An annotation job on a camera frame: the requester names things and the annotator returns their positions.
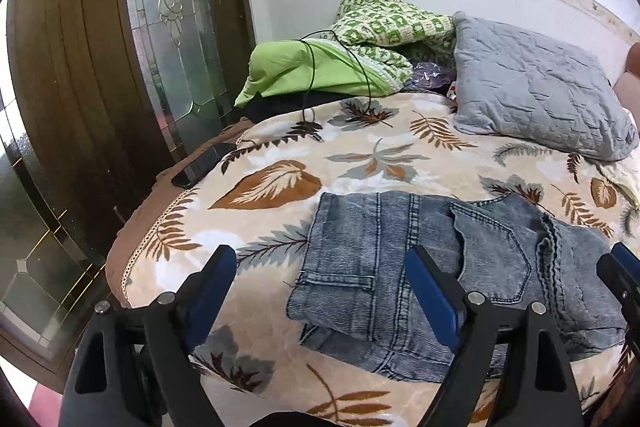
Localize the black smartphone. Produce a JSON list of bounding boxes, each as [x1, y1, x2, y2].
[[171, 143, 235, 190]]

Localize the leaf pattern beige blanket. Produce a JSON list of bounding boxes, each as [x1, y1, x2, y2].
[[106, 94, 639, 426]]

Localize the black cable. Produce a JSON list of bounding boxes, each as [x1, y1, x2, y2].
[[297, 28, 374, 126]]

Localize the wooden glass door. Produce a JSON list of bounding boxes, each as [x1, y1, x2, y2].
[[1, 0, 254, 391]]

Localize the blue denim pants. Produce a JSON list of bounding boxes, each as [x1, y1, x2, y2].
[[286, 191, 626, 383]]

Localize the green patterned quilt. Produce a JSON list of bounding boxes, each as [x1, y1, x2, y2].
[[234, 0, 456, 107]]

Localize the white cream pillow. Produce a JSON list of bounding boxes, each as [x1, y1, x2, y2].
[[598, 157, 639, 208]]

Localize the purple cloth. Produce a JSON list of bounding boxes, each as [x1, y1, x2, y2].
[[404, 62, 457, 94]]

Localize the grey quilted pillow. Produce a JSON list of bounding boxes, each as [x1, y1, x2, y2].
[[452, 12, 639, 161]]

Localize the pink headboard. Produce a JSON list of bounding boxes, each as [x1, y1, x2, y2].
[[614, 42, 640, 126]]

